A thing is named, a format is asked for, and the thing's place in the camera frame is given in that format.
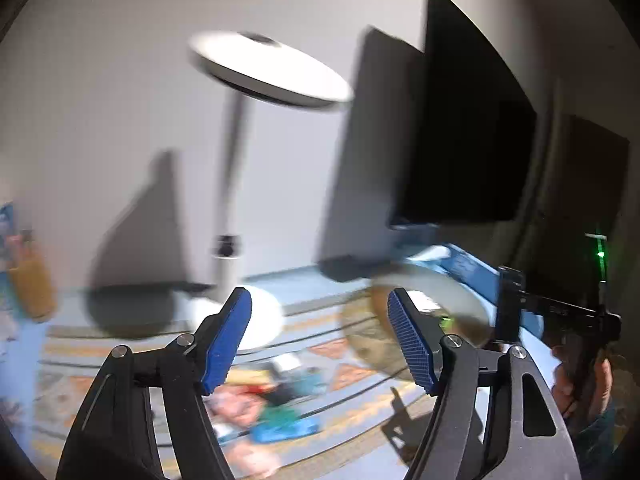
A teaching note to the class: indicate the light blue printed tablecloth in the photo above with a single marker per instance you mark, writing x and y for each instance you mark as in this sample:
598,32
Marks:
310,285

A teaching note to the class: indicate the patterned woven mat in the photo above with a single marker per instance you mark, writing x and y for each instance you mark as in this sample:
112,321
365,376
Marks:
350,410

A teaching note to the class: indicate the white desk lamp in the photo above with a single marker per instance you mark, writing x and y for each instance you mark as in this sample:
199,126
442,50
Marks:
272,75

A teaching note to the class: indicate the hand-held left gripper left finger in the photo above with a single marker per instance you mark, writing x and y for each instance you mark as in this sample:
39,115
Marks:
227,340

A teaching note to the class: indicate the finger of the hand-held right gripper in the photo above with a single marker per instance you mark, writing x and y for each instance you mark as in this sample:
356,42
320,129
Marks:
560,306
510,305

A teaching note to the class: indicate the blue box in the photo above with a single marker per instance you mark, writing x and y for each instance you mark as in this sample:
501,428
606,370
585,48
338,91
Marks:
465,265

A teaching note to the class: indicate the person's right forearm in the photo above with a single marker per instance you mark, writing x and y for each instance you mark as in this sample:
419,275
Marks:
597,435

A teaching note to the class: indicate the blue packet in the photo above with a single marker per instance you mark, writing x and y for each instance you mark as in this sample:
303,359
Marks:
287,430

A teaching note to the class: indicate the teal small item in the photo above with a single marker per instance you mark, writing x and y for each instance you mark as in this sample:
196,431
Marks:
311,382

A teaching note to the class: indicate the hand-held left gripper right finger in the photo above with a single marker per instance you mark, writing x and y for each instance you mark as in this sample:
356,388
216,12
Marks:
412,340

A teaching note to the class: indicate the dark panel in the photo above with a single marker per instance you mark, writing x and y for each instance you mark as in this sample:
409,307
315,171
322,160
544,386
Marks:
590,200

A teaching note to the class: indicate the black monitor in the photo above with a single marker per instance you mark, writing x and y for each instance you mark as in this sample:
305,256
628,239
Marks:
465,125

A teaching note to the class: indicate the brown pen holder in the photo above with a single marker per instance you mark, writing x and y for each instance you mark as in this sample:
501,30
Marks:
35,285

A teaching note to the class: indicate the blue book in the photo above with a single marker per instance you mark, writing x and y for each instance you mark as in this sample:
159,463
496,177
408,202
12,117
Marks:
7,230

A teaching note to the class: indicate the green small item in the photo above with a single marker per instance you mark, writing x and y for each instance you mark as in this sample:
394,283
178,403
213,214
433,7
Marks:
280,412

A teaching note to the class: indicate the person's right hand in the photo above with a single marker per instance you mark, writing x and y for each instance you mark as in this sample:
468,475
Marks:
562,385

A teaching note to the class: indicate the pink soft item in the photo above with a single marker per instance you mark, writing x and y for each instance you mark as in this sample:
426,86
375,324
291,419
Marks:
235,402

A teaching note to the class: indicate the small white box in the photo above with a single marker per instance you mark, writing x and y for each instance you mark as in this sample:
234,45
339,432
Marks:
287,362

